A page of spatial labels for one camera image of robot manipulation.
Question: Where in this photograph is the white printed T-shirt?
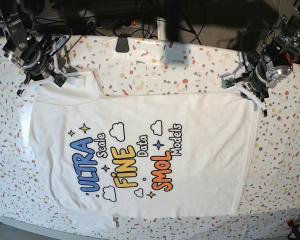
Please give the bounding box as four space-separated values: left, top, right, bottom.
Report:
27 70 261 229

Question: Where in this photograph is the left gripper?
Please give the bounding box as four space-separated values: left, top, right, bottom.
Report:
219 61 272 117

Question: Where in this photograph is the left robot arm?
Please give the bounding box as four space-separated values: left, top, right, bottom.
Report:
221 0 300 116

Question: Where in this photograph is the black table clamp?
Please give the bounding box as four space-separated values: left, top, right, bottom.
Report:
115 33 130 53

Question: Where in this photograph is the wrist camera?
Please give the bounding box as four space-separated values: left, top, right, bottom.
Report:
221 77 236 89
53 72 68 88

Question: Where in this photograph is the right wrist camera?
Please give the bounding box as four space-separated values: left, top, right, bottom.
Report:
53 72 68 88

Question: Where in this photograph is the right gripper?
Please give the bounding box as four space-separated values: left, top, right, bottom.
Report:
16 34 78 96

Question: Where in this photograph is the white metal post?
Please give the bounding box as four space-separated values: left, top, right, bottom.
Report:
156 16 167 41

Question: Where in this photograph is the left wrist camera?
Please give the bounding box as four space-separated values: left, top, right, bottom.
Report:
221 77 236 89

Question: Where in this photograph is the red clamp bottom right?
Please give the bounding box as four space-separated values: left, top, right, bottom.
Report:
286 219 300 240

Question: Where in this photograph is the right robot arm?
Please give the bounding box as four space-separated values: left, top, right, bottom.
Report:
0 0 70 97

